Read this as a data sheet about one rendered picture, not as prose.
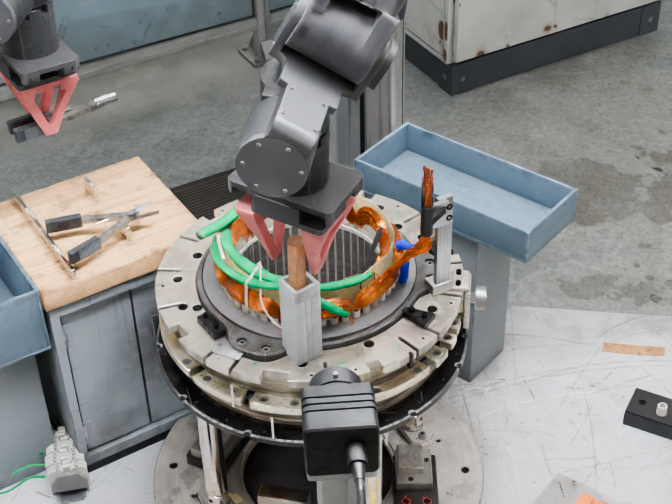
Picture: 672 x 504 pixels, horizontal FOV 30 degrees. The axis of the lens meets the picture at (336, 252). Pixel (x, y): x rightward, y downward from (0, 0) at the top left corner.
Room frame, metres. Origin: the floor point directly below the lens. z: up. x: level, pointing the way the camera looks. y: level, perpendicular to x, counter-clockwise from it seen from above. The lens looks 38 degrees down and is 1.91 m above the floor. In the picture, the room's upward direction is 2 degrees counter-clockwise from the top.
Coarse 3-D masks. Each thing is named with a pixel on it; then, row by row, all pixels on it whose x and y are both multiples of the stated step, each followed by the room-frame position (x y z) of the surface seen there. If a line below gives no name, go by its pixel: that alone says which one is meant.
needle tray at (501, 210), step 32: (416, 128) 1.34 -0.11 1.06; (384, 160) 1.31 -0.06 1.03; (416, 160) 1.32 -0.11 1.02; (448, 160) 1.31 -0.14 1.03; (480, 160) 1.28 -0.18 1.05; (384, 192) 1.24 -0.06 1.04; (416, 192) 1.21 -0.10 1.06; (448, 192) 1.25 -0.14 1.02; (480, 192) 1.25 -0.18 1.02; (512, 192) 1.25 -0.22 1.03; (544, 192) 1.22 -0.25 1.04; (576, 192) 1.19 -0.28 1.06; (480, 224) 1.15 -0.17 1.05; (512, 224) 1.13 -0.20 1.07; (544, 224) 1.14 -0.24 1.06; (480, 256) 1.18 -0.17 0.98; (512, 256) 1.12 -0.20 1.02; (480, 320) 1.18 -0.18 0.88; (480, 352) 1.19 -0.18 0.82
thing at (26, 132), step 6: (48, 120) 1.17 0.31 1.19; (24, 126) 1.16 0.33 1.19; (30, 126) 1.16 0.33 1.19; (36, 126) 1.17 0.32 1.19; (18, 132) 1.15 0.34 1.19; (24, 132) 1.16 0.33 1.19; (30, 132) 1.16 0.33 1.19; (36, 132) 1.16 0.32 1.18; (42, 132) 1.17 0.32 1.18; (18, 138) 1.15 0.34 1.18; (24, 138) 1.16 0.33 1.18; (30, 138) 1.16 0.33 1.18
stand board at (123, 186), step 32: (128, 160) 1.28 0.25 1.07; (32, 192) 1.22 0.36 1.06; (64, 192) 1.22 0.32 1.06; (128, 192) 1.21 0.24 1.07; (160, 192) 1.21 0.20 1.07; (0, 224) 1.16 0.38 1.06; (96, 224) 1.15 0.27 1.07; (128, 224) 1.15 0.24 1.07; (160, 224) 1.15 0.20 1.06; (32, 256) 1.10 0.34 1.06; (96, 256) 1.09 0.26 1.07; (128, 256) 1.09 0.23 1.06; (160, 256) 1.10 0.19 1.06; (64, 288) 1.04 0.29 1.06; (96, 288) 1.06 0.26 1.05
